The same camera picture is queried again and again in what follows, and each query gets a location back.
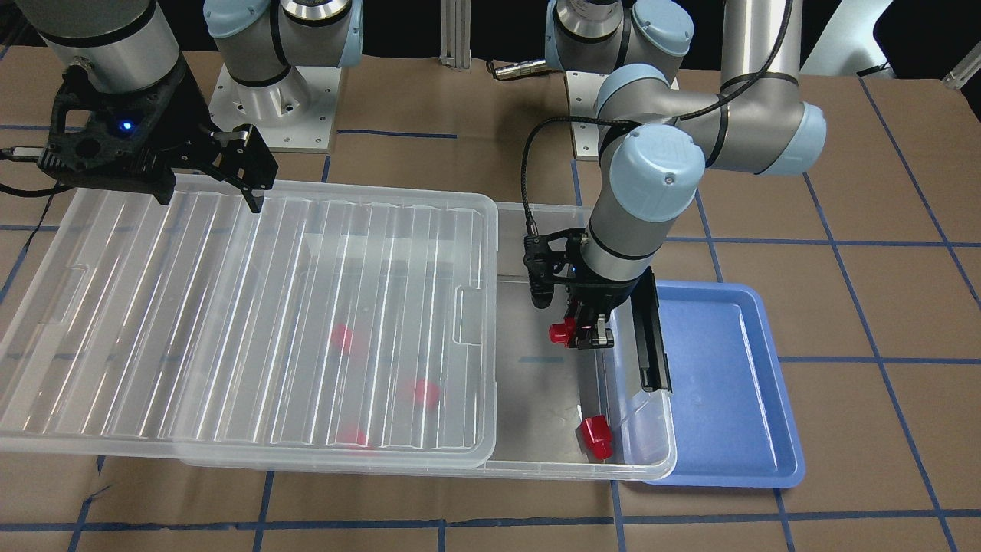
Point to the clear plastic storage box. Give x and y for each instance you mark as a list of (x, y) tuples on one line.
[(511, 401)]

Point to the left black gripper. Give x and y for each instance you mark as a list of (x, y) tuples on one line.
[(611, 292)]

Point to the aluminium frame post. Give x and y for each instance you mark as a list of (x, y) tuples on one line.
[(455, 17)]

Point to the clear plastic box lid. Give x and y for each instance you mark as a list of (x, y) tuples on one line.
[(95, 360)]

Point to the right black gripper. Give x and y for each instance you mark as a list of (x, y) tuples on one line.
[(186, 116)]

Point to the blue plastic tray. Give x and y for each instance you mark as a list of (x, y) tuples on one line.
[(726, 420)]

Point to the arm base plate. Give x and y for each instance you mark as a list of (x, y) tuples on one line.
[(306, 115), (582, 90)]

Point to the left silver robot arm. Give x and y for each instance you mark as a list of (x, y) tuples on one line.
[(656, 142)]

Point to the black box latch handle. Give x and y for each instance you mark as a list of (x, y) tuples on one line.
[(652, 357)]

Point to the red block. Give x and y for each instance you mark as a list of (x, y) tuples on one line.
[(340, 339), (597, 437), (352, 437), (564, 333), (425, 394)]

